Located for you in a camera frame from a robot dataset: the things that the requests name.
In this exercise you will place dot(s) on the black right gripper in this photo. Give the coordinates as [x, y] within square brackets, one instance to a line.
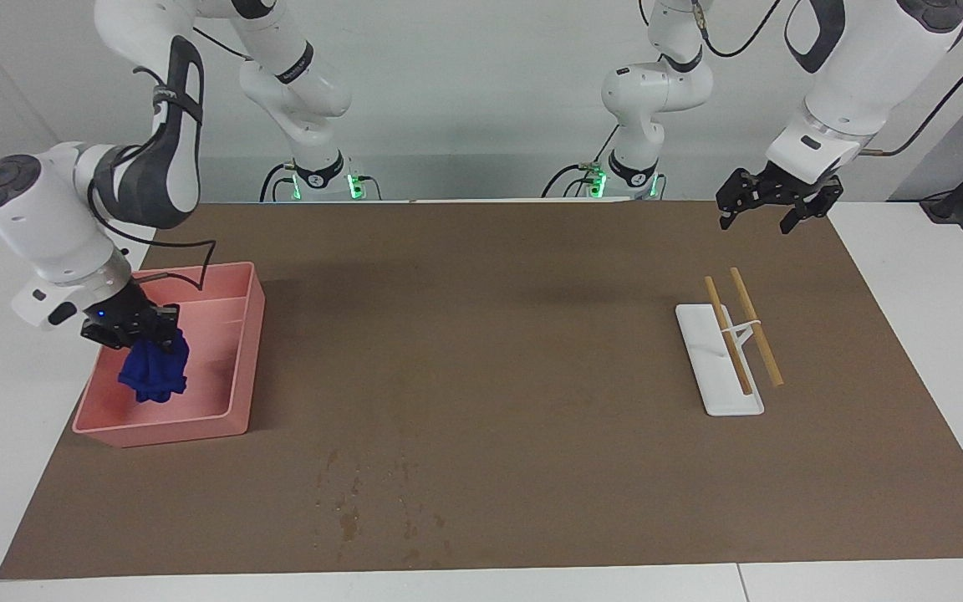
[114, 313]

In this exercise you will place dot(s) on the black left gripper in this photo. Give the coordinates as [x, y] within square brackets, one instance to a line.
[789, 184]

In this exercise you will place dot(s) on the blue towel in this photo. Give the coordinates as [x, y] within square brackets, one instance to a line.
[155, 372]

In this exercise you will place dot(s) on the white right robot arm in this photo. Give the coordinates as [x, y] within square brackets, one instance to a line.
[38, 226]

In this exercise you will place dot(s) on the white towel rack base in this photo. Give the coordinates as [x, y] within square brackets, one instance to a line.
[715, 368]

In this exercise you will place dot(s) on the pink plastic bin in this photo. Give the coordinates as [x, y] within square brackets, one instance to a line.
[214, 376]

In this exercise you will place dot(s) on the wooden rack rod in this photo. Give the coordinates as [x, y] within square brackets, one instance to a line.
[756, 326]
[732, 343]

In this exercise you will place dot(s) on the grey partition panel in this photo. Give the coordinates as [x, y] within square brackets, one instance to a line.
[950, 159]

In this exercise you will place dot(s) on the brown table mat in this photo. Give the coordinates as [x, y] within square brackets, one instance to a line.
[481, 334]

